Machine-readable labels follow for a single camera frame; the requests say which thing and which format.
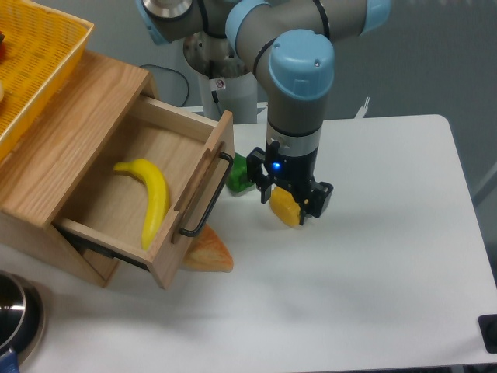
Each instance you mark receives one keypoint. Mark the red item in basket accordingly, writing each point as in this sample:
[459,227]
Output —
[2,45]

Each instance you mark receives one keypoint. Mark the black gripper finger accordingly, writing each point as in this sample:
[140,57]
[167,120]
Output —
[313,199]
[255,162]

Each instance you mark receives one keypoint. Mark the yellow bell pepper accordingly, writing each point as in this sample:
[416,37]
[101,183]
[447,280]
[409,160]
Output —
[284,207]

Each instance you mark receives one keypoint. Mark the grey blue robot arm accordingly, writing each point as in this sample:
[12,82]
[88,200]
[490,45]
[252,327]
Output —
[288,49]

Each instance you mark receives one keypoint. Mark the steel pot with blue handle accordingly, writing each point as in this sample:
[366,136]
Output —
[23,319]

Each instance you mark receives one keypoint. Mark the green bell pepper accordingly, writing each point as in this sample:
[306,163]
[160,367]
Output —
[238,181]

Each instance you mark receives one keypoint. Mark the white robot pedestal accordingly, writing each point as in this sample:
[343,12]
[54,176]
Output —
[225,83]

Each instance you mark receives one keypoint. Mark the yellow banana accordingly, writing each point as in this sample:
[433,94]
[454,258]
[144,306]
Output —
[157,193]

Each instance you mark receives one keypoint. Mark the black table corner device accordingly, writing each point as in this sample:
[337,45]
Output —
[488,327]

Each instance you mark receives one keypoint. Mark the yellow plastic basket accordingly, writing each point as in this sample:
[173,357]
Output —
[43,47]

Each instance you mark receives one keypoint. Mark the wooden drawer cabinet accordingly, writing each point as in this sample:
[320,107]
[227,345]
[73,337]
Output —
[44,169]

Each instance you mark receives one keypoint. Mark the orange bread wedge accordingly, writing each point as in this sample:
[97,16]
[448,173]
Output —
[208,253]

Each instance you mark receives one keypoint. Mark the wooden top drawer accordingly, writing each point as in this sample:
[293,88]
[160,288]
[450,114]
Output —
[106,212]

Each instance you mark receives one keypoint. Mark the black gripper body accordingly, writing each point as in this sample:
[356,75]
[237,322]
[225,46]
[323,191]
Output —
[290,163]

